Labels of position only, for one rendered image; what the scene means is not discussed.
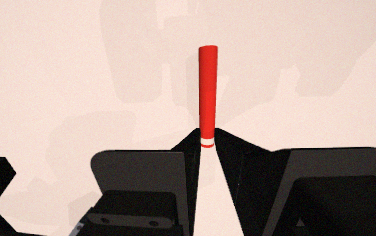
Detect dark red peg with white band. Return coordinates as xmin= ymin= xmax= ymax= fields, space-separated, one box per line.
xmin=199 ymin=45 xmax=218 ymax=148

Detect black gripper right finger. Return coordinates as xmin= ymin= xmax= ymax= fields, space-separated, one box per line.
xmin=214 ymin=128 xmax=376 ymax=236

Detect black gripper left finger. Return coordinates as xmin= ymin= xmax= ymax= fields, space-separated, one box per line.
xmin=90 ymin=128 xmax=201 ymax=236

